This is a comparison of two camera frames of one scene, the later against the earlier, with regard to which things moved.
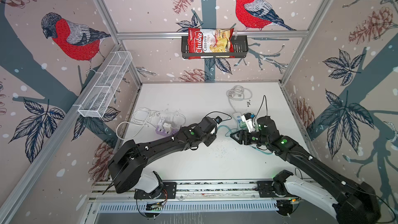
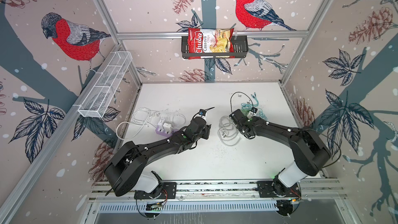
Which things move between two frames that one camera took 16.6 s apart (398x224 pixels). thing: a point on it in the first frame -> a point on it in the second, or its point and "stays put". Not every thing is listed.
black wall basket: x=240 y=49 stays put
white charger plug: x=167 y=127 stays put
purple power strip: x=162 y=131 stays put
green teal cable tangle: x=230 y=129 -> x=247 y=108
